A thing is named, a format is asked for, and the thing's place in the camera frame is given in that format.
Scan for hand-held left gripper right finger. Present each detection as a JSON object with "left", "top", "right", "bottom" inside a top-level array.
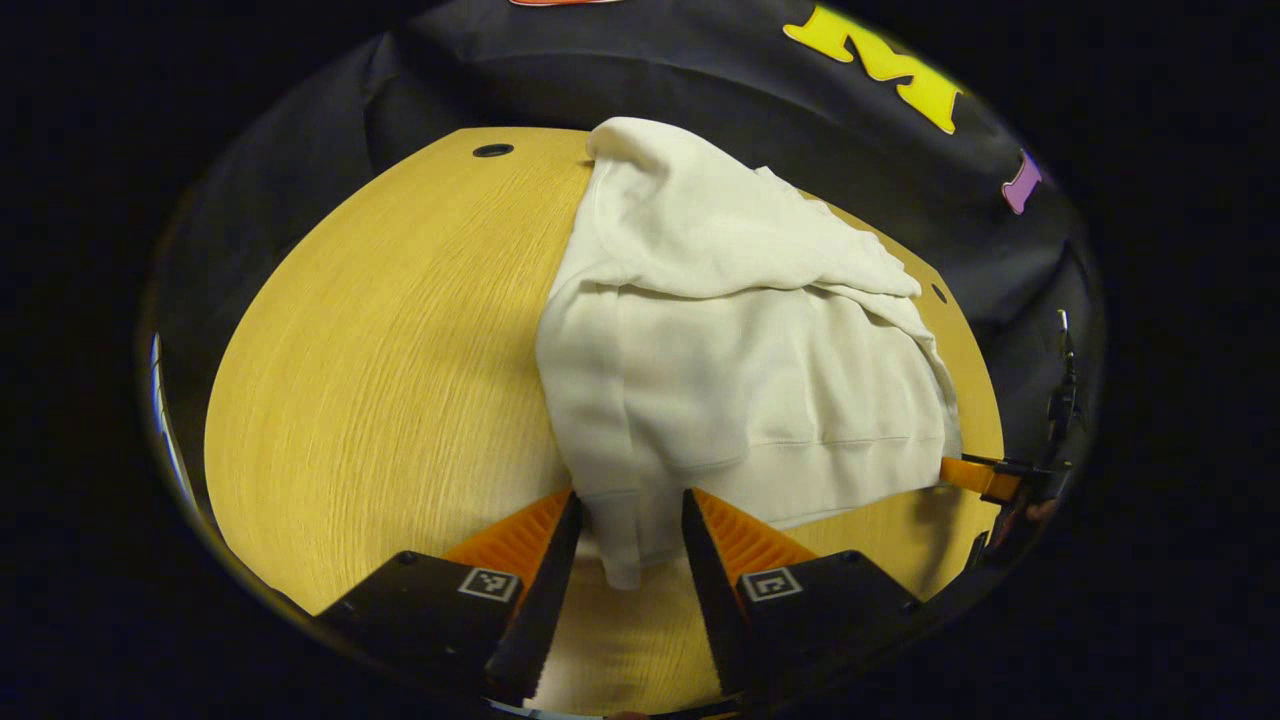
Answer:
[{"left": 680, "top": 487, "right": 926, "bottom": 701}]

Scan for cream white sweatshirt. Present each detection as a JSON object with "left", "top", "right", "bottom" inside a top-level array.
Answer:
[{"left": 535, "top": 117, "right": 963, "bottom": 591}]

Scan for black backdrop cloth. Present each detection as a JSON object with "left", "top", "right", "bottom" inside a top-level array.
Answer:
[{"left": 150, "top": 0, "right": 1107, "bottom": 501}]

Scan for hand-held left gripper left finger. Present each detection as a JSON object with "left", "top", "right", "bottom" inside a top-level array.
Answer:
[{"left": 315, "top": 488, "right": 584, "bottom": 706}]

